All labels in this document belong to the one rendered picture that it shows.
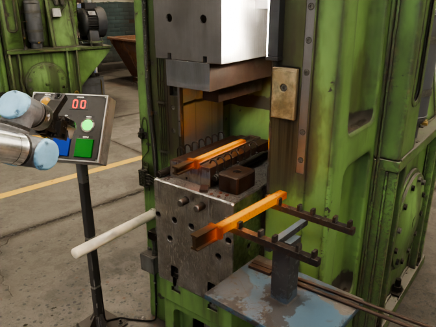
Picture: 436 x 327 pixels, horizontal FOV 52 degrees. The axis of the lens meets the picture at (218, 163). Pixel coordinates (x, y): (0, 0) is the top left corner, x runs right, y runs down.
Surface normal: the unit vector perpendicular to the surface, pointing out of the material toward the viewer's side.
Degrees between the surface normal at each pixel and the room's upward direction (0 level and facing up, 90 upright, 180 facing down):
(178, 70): 90
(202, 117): 90
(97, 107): 60
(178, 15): 90
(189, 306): 90
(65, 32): 79
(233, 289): 0
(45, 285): 0
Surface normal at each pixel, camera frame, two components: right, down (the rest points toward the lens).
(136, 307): 0.00, -0.94
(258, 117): -0.60, 0.28
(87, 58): 0.59, 0.28
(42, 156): 0.89, 0.19
